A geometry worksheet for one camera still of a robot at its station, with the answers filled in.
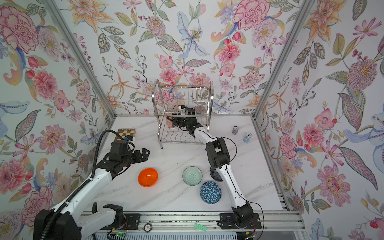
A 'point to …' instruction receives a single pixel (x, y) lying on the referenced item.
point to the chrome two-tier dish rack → (180, 110)
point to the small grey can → (235, 130)
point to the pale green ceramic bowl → (192, 175)
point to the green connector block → (200, 227)
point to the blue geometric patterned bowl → (210, 192)
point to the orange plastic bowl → (148, 177)
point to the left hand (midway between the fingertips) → (146, 151)
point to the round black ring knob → (147, 227)
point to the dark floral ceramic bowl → (214, 174)
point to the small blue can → (247, 137)
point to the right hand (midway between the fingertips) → (167, 117)
